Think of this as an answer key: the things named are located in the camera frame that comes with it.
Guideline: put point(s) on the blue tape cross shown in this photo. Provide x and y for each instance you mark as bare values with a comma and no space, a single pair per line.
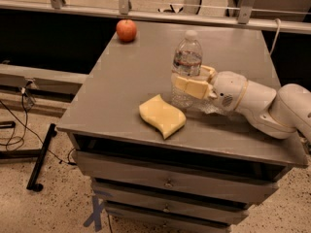
98,206

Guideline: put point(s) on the red apple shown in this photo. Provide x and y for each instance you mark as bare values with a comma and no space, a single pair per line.
126,30

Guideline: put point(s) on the top grey drawer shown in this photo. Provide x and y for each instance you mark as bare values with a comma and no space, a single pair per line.
125,170

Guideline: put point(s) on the grey metal railing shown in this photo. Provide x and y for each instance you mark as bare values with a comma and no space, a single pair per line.
197,12

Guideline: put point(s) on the clear plastic water bottle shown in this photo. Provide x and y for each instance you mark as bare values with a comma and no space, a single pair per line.
186,63

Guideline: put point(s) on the bottom grey drawer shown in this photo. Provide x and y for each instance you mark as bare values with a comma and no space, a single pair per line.
166,220

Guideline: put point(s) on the grey drawer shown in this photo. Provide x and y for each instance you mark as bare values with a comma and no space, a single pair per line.
165,203
166,220
125,170

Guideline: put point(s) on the middle grey drawer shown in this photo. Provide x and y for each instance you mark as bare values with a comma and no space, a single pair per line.
165,203

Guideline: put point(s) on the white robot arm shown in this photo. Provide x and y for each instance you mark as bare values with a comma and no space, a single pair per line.
276,112

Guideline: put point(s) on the grey drawer cabinet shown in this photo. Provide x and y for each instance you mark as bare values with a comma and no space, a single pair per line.
198,169

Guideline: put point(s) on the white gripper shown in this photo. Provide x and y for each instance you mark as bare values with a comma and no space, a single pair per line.
226,89

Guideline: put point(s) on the yellow curved sponge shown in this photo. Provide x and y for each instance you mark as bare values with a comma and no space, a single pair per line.
166,118

